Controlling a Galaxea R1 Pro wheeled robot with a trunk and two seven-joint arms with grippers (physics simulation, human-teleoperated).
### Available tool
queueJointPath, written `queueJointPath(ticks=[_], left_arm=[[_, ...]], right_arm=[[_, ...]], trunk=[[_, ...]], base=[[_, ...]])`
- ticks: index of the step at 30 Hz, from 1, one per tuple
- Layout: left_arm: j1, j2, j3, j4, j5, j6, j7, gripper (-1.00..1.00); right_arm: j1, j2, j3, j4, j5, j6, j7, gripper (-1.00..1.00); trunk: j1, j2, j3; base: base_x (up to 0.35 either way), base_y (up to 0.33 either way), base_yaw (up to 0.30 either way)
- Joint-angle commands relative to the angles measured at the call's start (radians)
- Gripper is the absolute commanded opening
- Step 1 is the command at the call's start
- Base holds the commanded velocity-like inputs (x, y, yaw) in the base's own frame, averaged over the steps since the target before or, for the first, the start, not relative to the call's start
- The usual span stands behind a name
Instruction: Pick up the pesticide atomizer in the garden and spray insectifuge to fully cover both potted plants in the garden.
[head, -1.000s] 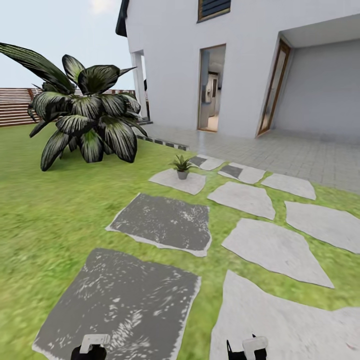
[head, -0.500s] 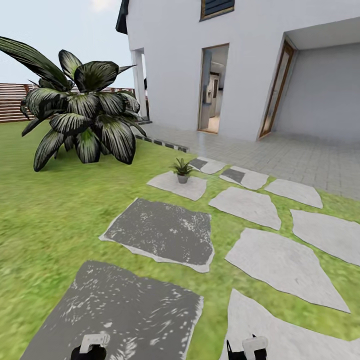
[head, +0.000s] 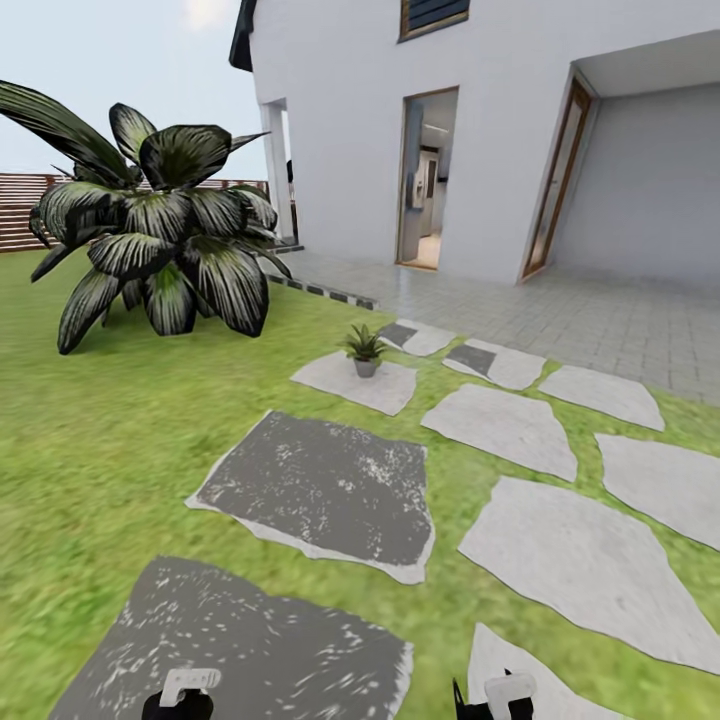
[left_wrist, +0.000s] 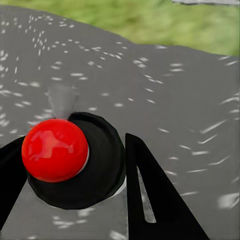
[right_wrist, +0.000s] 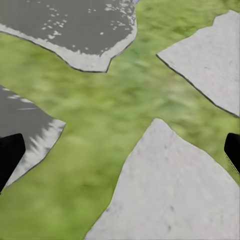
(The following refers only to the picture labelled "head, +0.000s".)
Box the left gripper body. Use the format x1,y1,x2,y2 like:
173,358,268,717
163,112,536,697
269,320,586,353
141,691,211,720

